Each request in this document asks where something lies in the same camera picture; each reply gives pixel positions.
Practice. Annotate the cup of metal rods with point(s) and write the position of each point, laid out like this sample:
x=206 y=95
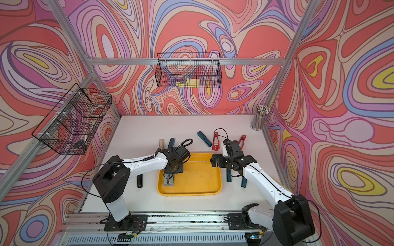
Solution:
x=262 y=111

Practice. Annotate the red pruning pliers right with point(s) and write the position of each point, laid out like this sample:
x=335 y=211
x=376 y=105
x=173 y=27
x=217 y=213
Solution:
x=242 y=141

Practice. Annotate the teal pruning pliers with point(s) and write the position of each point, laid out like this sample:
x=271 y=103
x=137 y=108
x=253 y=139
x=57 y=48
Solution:
x=171 y=144

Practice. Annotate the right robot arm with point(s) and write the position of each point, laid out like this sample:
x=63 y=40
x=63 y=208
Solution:
x=289 y=215

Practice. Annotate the yellow sticky notes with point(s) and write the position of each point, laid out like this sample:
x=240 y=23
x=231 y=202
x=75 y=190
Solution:
x=188 y=83

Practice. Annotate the grey pruning pliers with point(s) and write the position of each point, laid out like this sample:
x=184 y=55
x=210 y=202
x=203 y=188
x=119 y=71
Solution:
x=166 y=181
x=171 y=180

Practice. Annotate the black wire basket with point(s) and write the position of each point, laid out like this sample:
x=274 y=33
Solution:
x=177 y=66
x=71 y=124

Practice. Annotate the black pruning pliers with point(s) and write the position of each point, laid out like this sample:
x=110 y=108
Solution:
x=139 y=181

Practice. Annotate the aluminium frame post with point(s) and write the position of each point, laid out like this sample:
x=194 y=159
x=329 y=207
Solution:
x=67 y=27

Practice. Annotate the teal pliers far right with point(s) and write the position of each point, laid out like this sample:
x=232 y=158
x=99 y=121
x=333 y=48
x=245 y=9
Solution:
x=244 y=182

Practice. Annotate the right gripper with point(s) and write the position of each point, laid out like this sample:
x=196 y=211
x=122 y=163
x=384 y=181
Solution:
x=220 y=157

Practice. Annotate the yellow storage tray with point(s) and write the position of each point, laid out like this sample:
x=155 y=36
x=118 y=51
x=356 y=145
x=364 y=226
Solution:
x=198 y=179

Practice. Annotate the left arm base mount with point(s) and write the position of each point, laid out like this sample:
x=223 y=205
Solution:
x=126 y=223

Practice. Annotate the teal pliers at back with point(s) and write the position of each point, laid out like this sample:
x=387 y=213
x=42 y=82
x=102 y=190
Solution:
x=203 y=137

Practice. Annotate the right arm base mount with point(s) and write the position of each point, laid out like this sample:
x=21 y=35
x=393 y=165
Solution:
x=241 y=221

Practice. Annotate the red pruning pliers left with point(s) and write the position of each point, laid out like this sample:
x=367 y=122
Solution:
x=215 y=142

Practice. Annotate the black wire basket left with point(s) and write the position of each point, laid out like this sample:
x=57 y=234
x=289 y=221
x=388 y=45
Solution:
x=71 y=124

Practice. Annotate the red pruning pliers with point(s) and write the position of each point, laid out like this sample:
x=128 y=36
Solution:
x=215 y=142
x=242 y=141

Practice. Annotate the aluminium rail base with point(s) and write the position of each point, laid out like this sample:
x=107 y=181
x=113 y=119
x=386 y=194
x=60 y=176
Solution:
x=217 y=228

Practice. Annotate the black wire basket back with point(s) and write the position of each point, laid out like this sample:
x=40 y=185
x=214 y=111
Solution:
x=177 y=66

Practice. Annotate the beige pruning pliers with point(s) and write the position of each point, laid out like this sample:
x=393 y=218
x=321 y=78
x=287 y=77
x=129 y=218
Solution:
x=161 y=143

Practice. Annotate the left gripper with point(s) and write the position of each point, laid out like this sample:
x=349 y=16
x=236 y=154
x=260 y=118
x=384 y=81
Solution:
x=181 y=170

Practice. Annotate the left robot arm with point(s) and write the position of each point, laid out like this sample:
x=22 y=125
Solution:
x=111 y=180

